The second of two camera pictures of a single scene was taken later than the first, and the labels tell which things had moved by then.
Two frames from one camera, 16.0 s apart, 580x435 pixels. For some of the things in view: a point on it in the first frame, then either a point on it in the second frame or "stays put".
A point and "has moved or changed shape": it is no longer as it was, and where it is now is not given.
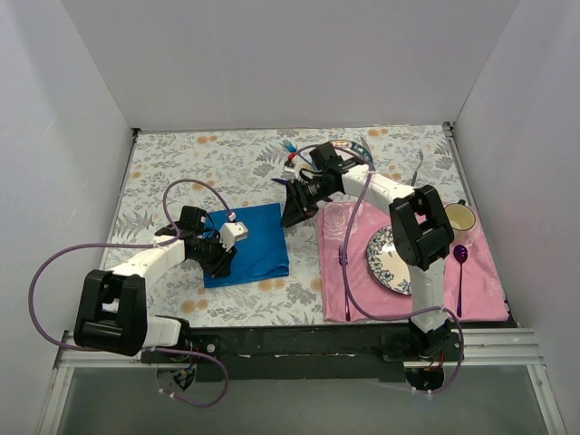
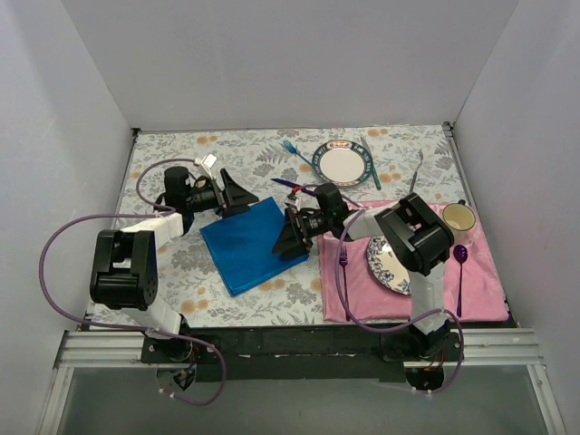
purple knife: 281,180 stays put
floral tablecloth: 219,168 stays put
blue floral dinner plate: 389,270 stays put
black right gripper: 298,201 to 298,229
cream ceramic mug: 461,219 stays put
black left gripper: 220,256 to 224,196
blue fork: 290,147 stays put
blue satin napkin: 263,255 has moved or changed shape
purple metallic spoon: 459,255 stays put
